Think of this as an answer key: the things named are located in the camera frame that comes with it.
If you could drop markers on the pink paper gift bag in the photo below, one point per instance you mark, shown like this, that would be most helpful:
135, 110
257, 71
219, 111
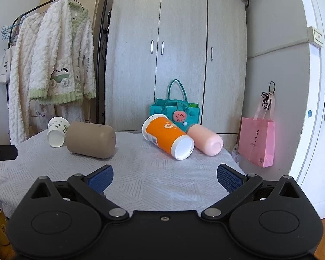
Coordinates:
257, 135

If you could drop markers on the black clothes rack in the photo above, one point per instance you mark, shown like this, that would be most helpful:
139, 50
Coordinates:
99, 12

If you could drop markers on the grey three-door wardrobe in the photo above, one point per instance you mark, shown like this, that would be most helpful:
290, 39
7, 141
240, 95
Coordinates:
179, 49

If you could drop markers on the white fleece jacket green trim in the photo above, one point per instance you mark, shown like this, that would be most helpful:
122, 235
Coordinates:
62, 68

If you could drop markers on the pink tumbler cup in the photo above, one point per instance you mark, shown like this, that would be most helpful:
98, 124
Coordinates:
205, 140

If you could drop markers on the white door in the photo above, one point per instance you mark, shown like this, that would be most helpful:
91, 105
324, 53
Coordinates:
308, 167

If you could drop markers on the teal felt handbag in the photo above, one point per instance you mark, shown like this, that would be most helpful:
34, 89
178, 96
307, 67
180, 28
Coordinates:
181, 112

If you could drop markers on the orange paper cup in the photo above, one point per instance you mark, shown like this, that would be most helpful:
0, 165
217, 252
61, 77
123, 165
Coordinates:
162, 132

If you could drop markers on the white floral paper cup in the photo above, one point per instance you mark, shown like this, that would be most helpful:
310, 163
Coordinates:
56, 131

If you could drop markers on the white patterned tablecloth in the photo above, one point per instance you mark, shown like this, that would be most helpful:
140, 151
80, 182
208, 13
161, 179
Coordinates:
145, 178

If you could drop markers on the beige tumbler cup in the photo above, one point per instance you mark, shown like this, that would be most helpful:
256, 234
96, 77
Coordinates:
93, 140

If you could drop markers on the white tote bag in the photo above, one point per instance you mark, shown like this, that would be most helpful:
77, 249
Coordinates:
5, 66

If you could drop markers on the white fleece robe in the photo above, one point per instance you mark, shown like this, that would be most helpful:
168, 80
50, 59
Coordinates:
18, 95

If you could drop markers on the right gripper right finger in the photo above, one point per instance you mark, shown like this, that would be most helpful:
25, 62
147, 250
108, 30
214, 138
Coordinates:
240, 188

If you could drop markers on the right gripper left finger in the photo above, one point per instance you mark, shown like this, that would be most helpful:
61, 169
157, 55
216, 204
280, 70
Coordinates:
89, 190

